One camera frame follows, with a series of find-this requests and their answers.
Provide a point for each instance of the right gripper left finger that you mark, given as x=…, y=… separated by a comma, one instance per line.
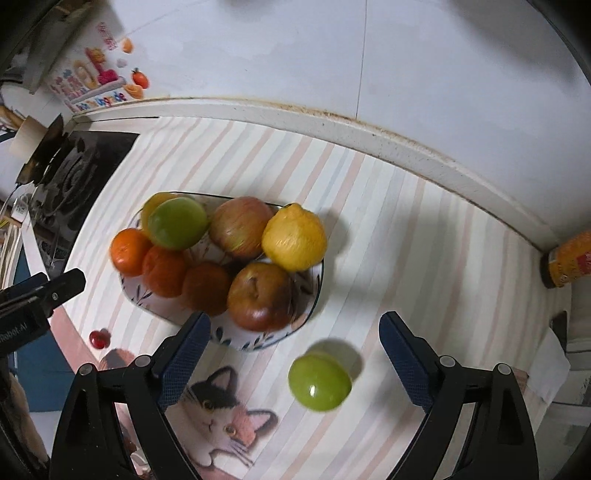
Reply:
x=176, y=358

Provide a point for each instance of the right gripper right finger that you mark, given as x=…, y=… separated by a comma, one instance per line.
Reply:
x=414, y=360

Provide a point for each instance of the red cherry tomato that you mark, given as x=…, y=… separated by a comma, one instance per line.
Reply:
x=100, y=339

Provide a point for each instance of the dark orange mandarin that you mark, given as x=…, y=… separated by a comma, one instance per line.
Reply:
x=205, y=288

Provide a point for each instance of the small green lime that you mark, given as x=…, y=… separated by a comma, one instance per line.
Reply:
x=319, y=382

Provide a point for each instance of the bruised red apple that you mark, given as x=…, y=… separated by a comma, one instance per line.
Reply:
x=262, y=298

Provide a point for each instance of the large green lime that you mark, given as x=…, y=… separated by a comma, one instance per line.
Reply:
x=177, y=223

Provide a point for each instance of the large yellow lemon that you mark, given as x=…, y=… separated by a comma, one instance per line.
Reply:
x=295, y=239

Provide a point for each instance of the blue kitchen cabinet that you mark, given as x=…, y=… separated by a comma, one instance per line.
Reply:
x=44, y=374

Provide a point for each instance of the orange mandarin middle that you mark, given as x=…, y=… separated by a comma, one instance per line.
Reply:
x=163, y=272

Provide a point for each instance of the striped cat placemat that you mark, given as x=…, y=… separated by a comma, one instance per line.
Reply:
x=457, y=276

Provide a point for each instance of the orange mandarin far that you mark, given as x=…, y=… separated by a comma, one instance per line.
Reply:
x=127, y=251

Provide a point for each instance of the floral ceramic fruit plate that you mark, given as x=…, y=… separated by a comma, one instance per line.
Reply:
x=223, y=330

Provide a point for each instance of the black gas stove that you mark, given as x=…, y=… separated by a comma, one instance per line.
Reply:
x=69, y=188

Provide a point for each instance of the red-green apple on plate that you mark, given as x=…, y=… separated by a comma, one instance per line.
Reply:
x=237, y=227

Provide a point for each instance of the small yellow lemon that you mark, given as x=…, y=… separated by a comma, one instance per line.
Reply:
x=150, y=205

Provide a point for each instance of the cream utensil holder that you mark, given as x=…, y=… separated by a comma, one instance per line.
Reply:
x=28, y=137

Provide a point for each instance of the orange-label sauce bottle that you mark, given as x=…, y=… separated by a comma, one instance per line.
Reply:
x=567, y=262

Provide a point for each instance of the colourful wall sticker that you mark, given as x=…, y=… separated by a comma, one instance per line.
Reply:
x=97, y=68

